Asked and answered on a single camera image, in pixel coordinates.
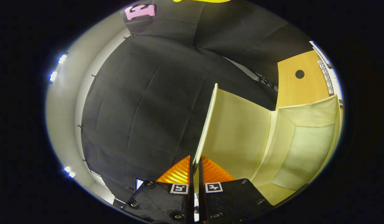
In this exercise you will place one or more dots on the patterned grey strip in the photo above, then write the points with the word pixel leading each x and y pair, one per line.
pixel 325 76

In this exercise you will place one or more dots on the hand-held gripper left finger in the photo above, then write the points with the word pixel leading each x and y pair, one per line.
pixel 191 199

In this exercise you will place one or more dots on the black backdrop cloth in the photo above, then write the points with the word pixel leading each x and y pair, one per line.
pixel 142 109

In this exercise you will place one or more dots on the green fabric storage box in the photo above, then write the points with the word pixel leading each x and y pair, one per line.
pixel 241 133

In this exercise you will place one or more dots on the ceiling light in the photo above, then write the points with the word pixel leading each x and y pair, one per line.
pixel 53 76
pixel 69 172
pixel 62 58

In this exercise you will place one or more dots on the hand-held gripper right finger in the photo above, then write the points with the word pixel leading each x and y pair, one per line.
pixel 200 202

